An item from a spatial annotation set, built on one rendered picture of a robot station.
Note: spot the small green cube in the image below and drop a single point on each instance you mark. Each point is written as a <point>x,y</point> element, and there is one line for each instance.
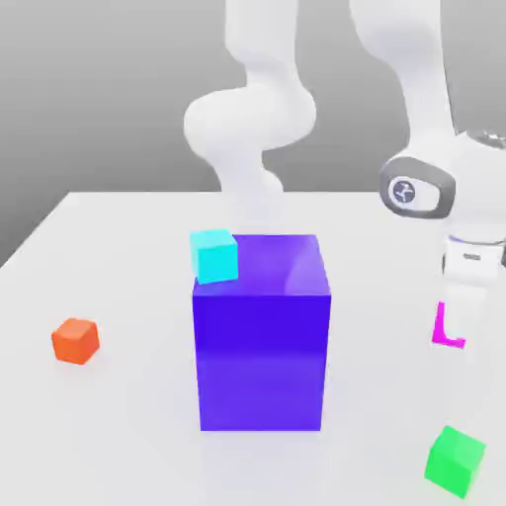
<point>454,462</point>

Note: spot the small orange cube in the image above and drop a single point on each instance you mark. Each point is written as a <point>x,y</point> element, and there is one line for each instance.
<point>75,342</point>

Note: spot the large purple box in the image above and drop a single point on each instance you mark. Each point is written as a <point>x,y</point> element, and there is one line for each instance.
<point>261,355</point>

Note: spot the small cyan cube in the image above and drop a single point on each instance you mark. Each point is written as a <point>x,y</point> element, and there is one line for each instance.
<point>215,257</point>

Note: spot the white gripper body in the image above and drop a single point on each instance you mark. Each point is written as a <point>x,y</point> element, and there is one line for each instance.
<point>470,265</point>

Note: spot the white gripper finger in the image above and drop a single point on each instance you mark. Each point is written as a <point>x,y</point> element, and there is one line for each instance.
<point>462,312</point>

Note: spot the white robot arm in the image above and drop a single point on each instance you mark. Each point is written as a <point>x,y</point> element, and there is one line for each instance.
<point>253,118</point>

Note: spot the small magenta cube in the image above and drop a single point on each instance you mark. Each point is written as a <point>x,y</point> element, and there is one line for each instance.
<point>438,328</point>

